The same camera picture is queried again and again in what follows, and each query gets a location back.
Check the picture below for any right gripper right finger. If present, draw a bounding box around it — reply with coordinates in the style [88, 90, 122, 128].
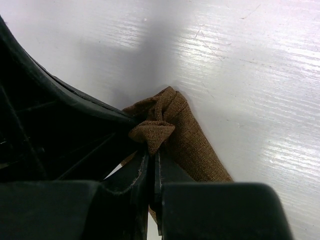
[150, 151, 293, 240]

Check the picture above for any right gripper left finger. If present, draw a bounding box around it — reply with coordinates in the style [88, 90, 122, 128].
[0, 150, 150, 240]

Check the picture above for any brown cloth napkin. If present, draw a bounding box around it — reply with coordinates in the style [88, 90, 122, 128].
[119, 86, 235, 226]

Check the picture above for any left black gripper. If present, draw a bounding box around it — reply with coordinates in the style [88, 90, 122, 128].
[0, 20, 141, 183]

